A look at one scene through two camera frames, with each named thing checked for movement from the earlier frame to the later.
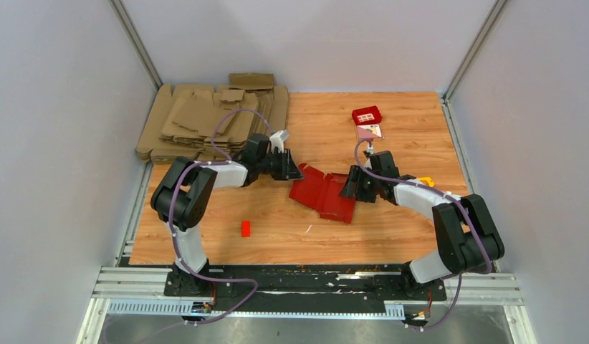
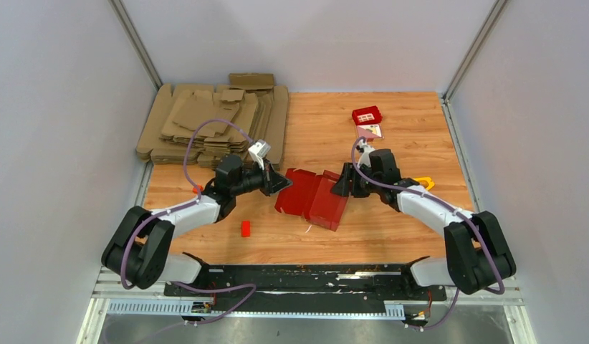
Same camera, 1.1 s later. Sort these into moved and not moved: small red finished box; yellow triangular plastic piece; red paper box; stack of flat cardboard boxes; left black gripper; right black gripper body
Moved: red paper box; left black gripper
Not moved: stack of flat cardboard boxes; yellow triangular plastic piece; right black gripper body; small red finished box
